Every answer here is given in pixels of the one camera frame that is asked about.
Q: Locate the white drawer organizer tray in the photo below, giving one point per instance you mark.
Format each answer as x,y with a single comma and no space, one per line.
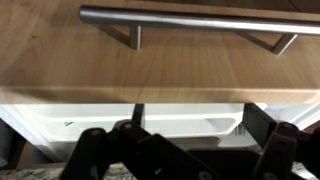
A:
59,130

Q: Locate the wooden drawer front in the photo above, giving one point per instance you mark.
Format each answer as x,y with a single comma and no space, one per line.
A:
47,55

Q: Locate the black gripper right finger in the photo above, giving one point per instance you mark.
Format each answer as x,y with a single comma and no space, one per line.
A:
283,143

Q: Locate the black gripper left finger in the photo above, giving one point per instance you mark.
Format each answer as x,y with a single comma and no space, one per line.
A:
146,156

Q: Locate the steel drawer handle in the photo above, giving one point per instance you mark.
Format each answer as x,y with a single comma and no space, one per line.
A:
136,19

